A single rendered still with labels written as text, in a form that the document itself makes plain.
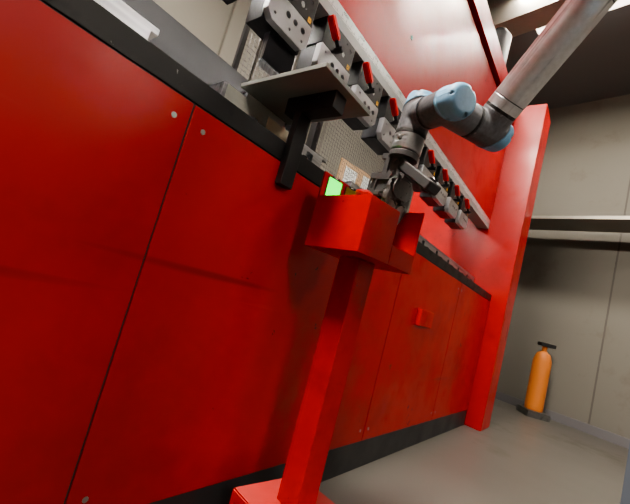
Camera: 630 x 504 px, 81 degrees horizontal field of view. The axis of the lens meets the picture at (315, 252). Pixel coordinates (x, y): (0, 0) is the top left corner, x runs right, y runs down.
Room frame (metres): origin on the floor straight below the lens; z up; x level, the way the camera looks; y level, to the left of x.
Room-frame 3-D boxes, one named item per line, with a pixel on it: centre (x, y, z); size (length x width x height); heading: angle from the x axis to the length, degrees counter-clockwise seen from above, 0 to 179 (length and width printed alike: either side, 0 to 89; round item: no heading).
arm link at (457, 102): (0.76, -0.21, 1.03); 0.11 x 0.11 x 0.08; 23
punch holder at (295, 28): (0.89, 0.25, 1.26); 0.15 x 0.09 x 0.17; 141
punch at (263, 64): (0.91, 0.23, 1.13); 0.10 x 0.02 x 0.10; 141
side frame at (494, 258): (2.79, -1.07, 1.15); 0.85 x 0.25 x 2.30; 51
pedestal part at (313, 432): (0.83, -0.10, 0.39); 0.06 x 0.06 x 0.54; 43
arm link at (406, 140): (0.85, -0.15, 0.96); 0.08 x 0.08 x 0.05
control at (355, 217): (0.83, -0.10, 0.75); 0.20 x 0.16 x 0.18; 133
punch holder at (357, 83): (1.20, -0.01, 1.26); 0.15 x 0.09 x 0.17; 141
